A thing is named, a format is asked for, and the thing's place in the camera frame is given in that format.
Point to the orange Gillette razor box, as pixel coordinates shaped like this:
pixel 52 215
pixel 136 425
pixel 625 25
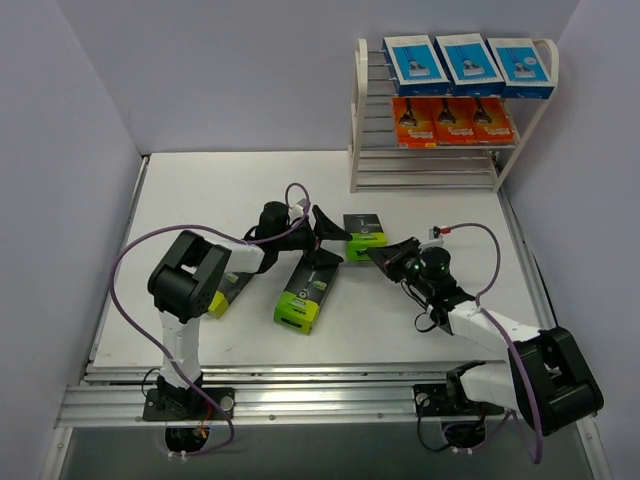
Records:
pixel 452 121
pixel 413 124
pixel 490 122

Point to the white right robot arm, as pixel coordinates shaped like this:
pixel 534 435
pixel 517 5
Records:
pixel 540 374

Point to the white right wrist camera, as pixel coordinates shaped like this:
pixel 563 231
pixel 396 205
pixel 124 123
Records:
pixel 437 235

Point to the blue white Harry's razor box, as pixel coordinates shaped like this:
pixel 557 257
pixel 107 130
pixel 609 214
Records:
pixel 469 65

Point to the black green razor box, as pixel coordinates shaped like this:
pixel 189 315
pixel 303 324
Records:
pixel 366 232
pixel 303 297
pixel 230 286

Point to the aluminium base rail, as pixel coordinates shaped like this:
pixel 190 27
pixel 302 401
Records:
pixel 368 393

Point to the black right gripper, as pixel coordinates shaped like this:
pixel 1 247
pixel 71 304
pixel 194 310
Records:
pixel 398 260

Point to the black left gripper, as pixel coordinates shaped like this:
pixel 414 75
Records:
pixel 314 240

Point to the cream metal wire shelf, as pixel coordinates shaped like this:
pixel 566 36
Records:
pixel 378 163

